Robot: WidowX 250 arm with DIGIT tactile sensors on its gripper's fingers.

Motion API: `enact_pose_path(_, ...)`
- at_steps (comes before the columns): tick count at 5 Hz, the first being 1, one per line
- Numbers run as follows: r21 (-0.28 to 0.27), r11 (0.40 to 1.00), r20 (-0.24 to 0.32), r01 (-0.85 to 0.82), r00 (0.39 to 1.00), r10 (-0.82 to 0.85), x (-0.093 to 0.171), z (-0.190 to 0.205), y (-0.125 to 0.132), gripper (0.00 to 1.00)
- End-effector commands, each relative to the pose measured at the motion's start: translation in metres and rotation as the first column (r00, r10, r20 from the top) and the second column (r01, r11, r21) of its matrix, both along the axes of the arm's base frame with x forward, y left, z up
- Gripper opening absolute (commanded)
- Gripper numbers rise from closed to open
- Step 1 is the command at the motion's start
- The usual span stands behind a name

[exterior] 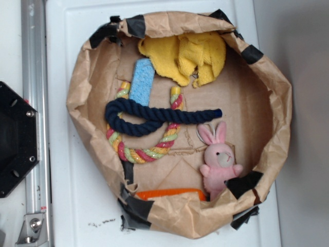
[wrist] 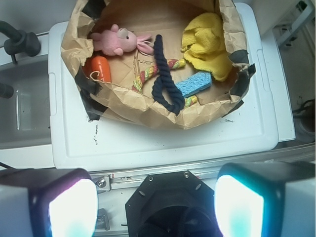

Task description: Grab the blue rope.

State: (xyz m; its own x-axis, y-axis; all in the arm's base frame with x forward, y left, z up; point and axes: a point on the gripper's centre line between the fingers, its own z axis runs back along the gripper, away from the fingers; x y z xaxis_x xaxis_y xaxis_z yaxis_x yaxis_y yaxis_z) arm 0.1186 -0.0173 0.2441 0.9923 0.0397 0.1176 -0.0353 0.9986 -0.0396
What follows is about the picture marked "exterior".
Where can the light blue sponge block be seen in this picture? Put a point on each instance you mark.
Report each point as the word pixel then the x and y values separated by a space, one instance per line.
pixel 142 80

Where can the orange plastic toy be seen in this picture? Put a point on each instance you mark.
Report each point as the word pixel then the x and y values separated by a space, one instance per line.
pixel 145 195

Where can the metal corner bracket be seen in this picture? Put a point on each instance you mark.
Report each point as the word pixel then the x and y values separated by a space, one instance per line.
pixel 34 231

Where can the yellow towel cloth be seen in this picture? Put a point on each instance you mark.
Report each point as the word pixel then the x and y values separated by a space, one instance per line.
pixel 179 57

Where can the brown paper bag bin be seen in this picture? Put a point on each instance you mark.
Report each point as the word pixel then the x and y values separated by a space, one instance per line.
pixel 140 148

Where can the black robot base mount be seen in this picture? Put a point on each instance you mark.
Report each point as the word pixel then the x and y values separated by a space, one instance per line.
pixel 19 144

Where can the white tray board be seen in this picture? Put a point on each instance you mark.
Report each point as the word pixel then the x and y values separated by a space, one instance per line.
pixel 84 210

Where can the pink plush bunny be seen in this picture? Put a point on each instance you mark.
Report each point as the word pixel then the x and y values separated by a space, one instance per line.
pixel 219 159

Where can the aluminium extrusion rail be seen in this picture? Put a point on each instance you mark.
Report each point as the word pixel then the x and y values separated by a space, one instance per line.
pixel 38 196

